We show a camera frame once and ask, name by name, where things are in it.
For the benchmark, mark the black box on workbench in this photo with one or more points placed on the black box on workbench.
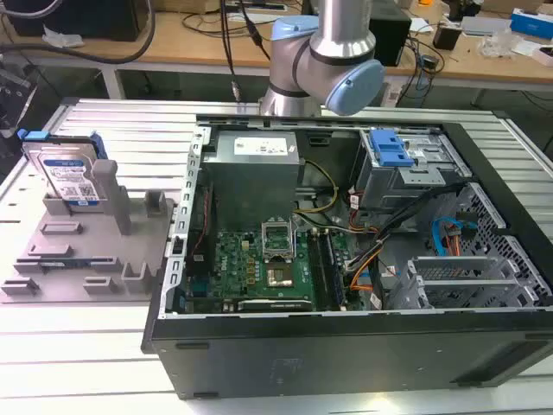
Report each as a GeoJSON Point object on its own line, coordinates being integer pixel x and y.
{"type": "Point", "coordinates": [391, 36]}

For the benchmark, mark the clear plastic packaging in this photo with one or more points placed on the clear plastic packaging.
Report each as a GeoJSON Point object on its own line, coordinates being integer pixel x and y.
{"type": "Point", "coordinates": [497, 43]}

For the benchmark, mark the grey power supply unit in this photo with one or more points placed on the grey power supply unit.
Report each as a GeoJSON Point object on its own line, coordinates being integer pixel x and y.
{"type": "Point", "coordinates": [252, 181]}

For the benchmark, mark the hard disk in blue carrier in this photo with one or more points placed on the hard disk in blue carrier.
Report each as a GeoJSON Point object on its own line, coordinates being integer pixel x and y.
{"type": "Point", "coordinates": [69, 170]}

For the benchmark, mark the green motherboard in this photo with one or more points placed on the green motherboard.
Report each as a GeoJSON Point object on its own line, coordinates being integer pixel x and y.
{"type": "Point", "coordinates": [242, 268]}

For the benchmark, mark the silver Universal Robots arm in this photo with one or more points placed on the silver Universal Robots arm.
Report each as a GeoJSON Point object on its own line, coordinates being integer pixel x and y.
{"type": "Point", "coordinates": [322, 56]}

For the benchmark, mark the blue white carton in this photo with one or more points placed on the blue white carton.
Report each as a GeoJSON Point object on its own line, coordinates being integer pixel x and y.
{"type": "Point", "coordinates": [532, 22]}

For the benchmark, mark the black graphics card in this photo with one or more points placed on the black graphics card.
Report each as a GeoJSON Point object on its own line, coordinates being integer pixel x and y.
{"type": "Point", "coordinates": [273, 305]}

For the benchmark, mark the silver drive cage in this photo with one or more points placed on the silver drive cage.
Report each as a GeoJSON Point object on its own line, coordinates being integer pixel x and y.
{"type": "Point", "coordinates": [406, 173]}

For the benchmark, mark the black open PC case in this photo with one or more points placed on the black open PC case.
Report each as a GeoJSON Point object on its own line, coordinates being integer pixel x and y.
{"type": "Point", "coordinates": [345, 359]}

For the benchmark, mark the wooden workbench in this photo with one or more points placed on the wooden workbench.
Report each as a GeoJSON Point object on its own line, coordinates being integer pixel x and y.
{"type": "Point", "coordinates": [181, 47]}

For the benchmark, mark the silver disk bay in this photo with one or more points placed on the silver disk bay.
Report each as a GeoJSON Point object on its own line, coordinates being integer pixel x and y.
{"type": "Point", "coordinates": [462, 281]}

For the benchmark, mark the blue drive bay latch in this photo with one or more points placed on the blue drive bay latch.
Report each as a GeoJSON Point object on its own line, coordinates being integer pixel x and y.
{"type": "Point", "coordinates": [389, 149]}

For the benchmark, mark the RAM stick on rack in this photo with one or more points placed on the RAM stick on rack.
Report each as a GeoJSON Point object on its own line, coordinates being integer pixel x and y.
{"type": "Point", "coordinates": [65, 262]}

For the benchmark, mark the grey parts rack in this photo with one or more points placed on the grey parts rack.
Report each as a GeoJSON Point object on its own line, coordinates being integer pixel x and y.
{"type": "Point", "coordinates": [82, 263]}

